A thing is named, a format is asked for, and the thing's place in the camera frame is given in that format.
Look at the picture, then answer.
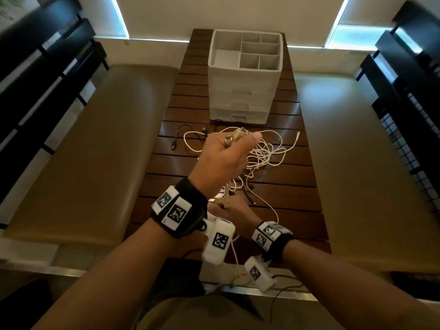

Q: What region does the person's right hand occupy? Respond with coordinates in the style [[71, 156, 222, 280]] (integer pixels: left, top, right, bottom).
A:
[[208, 195, 264, 239]]

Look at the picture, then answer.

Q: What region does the person's left hand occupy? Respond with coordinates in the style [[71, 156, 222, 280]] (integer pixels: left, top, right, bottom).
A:
[[188, 131, 263, 200]]

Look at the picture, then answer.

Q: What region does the tangle of white cables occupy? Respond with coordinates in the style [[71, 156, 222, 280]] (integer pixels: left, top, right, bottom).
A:
[[184, 126, 300, 203]]

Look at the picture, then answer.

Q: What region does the black cable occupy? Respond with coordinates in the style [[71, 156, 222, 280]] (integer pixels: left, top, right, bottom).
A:
[[171, 124, 211, 151]]

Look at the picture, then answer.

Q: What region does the white drawer organizer box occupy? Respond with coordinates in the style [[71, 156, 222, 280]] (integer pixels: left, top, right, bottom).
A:
[[207, 29, 284, 125]]

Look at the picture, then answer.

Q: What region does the person's right forearm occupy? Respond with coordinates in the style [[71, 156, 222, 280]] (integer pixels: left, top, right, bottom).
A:
[[281, 238, 440, 330]]

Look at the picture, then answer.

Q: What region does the person's left forearm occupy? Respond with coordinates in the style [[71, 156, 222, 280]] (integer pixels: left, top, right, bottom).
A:
[[33, 218, 179, 330]]

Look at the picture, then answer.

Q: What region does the person's dark trouser leg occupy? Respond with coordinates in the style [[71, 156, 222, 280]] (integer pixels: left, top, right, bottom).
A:
[[148, 257, 265, 322]]

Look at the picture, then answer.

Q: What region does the black right wristband with markers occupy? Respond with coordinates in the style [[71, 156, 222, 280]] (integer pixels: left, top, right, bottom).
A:
[[251, 221, 296, 264]]

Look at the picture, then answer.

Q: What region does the black wristband with markers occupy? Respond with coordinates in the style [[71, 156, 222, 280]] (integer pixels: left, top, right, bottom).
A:
[[150, 177, 209, 239], [251, 221, 296, 264]]

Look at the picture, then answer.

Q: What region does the black left wristband with markers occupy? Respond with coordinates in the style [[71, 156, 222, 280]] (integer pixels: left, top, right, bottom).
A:
[[150, 177, 209, 239]]

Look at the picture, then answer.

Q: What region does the wooden slatted table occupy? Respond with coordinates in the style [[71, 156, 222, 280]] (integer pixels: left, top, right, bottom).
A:
[[123, 28, 332, 269]]

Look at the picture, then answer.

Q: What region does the beige roller blind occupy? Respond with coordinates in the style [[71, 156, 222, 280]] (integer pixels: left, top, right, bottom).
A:
[[75, 0, 128, 38], [110, 0, 351, 47]]

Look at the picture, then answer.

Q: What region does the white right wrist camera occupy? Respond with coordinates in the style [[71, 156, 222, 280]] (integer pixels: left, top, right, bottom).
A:
[[244, 256, 277, 292]]

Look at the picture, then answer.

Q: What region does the wire mesh panel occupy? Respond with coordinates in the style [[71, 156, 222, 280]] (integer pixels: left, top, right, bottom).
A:
[[378, 92, 440, 217]]

